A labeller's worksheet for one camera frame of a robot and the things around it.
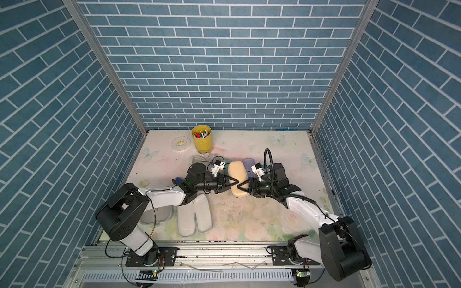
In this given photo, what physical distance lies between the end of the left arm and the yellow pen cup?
0.31m

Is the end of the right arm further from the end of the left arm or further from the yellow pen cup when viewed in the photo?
the yellow pen cup

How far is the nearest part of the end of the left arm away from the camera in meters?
0.69

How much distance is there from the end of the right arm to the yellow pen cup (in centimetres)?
37

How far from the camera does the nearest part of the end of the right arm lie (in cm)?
65

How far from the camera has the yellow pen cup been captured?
101 cm
